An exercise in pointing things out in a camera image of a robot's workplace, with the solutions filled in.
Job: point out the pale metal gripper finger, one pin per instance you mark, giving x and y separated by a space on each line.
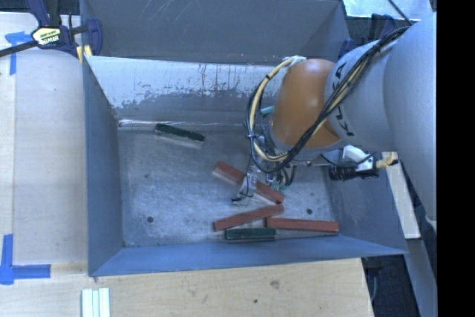
241 198
253 178

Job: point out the red-brown flat block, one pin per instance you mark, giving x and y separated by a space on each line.
245 218
302 225
228 172

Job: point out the dark green flat block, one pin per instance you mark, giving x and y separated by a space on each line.
178 134
250 234

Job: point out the grey metal bin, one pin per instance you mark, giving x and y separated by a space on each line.
178 189

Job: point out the pale wood flat board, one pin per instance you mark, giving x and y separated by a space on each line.
48 159

